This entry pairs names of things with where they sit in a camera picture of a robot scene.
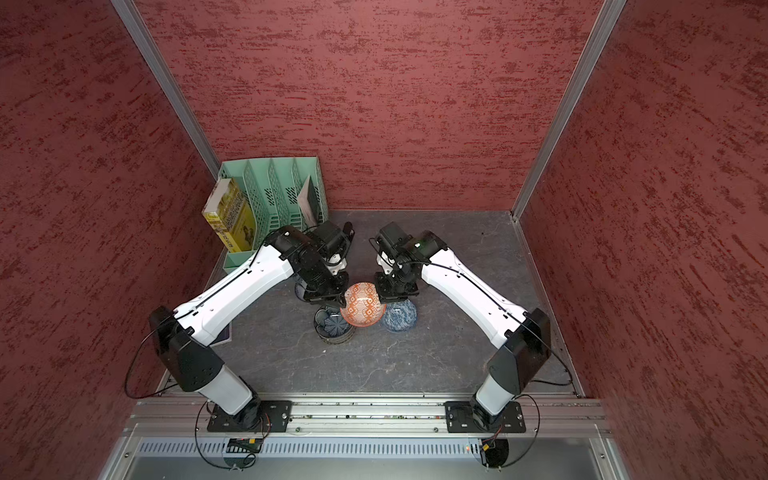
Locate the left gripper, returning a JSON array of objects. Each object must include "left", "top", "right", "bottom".
[{"left": 297, "top": 258, "right": 349, "bottom": 308}]

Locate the dark flower-shaped bowl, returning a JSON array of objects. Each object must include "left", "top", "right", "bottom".
[{"left": 314, "top": 307, "right": 356, "bottom": 345}]

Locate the orange white pattern bowl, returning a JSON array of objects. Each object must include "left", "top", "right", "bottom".
[{"left": 341, "top": 282, "right": 386, "bottom": 328}]

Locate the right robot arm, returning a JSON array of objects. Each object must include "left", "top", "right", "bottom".
[{"left": 373, "top": 223, "right": 552, "bottom": 424}]

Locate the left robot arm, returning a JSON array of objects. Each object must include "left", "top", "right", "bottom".
[{"left": 149, "top": 221, "right": 354, "bottom": 430}]

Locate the blue floral rimmed bowl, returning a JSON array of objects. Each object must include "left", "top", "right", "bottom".
[{"left": 294, "top": 282, "right": 306, "bottom": 302}]

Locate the blue swirl pattern bowl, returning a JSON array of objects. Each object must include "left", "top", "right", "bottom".
[{"left": 380, "top": 300, "right": 418, "bottom": 333}]

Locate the black stapler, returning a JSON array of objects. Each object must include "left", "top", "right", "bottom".
[{"left": 342, "top": 221, "right": 355, "bottom": 245}]

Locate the dark blue book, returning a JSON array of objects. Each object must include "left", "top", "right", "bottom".
[{"left": 211, "top": 325, "right": 232, "bottom": 346}]

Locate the green plastic desk organizer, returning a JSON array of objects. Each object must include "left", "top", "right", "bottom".
[{"left": 218, "top": 157, "right": 329, "bottom": 273}]

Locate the yellow book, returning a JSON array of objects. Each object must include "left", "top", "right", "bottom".
[{"left": 202, "top": 178, "right": 257, "bottom": 253}]

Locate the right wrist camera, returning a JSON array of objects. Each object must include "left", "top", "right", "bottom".
[{"left": 374, "top": 222, "right": 412, "bottom": 265}]

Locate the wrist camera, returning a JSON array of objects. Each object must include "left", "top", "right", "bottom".
[
  {"left": 374, "top": 222, "right": 412, "bottom": 265},
  {"left": 307, "top": 221, "right": 351, "bottom": 265}
]

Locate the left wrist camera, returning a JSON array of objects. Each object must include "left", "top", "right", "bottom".
[{"left": 307, "top": 221, "right": 351, "bottom": 265}]

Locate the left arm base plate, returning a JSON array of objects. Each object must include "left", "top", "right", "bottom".
[{"left": 207, "top": 400, "right": 293, "bottom": 433}]

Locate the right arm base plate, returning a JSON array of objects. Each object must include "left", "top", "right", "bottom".
[{"left": 444, "top": 400, "right": 527, "bottom": 434}]

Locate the aluminium mounting rail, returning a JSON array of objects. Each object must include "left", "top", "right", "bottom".
[{"left": 122, "top": 393, "right": 613, "bottom": 439}]

